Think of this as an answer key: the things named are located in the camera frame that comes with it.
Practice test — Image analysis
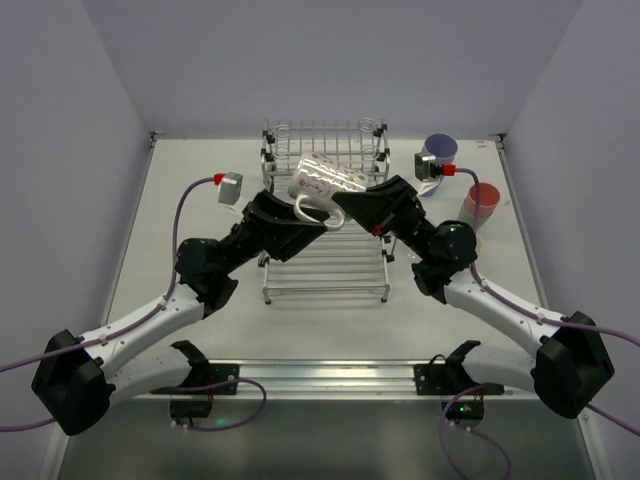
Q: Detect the white floral ceramic mug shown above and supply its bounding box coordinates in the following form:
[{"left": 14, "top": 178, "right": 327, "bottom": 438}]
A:
[{"left": 288, "top": 151, "right": 369, "bottom": 232}]

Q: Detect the light blue plastic cup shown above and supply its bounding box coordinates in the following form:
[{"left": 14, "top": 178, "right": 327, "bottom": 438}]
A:
[{"left": 418, "top": 179, "right": 442, "bottom": 198}]

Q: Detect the salmon pink plastic cup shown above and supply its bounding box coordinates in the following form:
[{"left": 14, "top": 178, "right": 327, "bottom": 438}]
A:
[{"left": 463, "top": 182, "right": 501, "bottom": 218}]

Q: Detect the lavender plastic cup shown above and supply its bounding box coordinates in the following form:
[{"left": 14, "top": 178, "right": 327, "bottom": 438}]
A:
[{"left": 423, "top": 133, "right": 458, "bottom": 163}]

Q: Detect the light green plastic cup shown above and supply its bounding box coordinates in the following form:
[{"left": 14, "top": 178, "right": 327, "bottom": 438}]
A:
[{"left": 458, "top": 206, "right": 492, "bottom": 231}]

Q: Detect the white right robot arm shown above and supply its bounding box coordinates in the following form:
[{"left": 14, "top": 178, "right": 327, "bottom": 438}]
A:
[{"left": 333, "top": 176, "right": 615, "bottom": 419}]

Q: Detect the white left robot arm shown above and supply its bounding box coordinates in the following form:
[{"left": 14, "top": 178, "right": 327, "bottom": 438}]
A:
[{"left": 31, "top": 191, "right": 329, "bottom": 436}]

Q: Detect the silver metal dish rack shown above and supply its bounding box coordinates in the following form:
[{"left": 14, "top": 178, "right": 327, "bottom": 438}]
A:
[{"left": 255, "top": 117, "right": 401, "bottom": 306}]

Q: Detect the black left controller box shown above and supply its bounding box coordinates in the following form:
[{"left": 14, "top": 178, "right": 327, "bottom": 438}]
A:
[{"left": 169, "top": 397, "right": 213, "bottom": 426}]

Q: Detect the black controller box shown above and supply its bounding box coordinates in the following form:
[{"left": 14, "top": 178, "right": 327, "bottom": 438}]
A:
[
  {"left": 169, "top": 397, "right": 213, "bottom": 426},
  {"left": 441, "top": 400, "right": 485, "bottom": 427}
]

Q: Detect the black right controller box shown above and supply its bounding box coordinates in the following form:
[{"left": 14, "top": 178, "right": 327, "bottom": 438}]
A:
[{"left": 441, "top": 400, "right": 485, "bottom": 427}]

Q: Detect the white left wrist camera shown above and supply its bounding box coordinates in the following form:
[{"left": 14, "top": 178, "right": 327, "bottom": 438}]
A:
[{"left": 214, "top": 172, "right": 244, "bottom": 206}]

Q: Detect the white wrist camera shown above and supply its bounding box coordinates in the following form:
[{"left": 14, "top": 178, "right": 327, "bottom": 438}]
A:
[
  {"left": 414, "top": 152, "right": 445, "bottom": 182},
  {"left": 214, "top": 172, "right": 244, "bottom": 206}
]

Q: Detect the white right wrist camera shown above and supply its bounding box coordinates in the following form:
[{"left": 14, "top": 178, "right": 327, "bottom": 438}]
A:
[{"left": 414, "top": 152, "right": 445, "bottom": 182}]

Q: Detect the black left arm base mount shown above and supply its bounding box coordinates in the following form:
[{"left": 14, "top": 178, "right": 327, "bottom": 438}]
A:
[{"left": 151, "top": 340, "right": 240, "bottom": 394}]

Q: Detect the aluminium front rail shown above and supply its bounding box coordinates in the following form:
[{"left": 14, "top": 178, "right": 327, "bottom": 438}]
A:
[{"left": 144, "top": 357, "right": 591, "bottom": 401}]

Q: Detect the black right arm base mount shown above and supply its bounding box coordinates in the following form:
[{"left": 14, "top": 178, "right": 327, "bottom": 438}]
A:
[{"left": 413, "top": 340, "right": 481, "bottom": 396}]

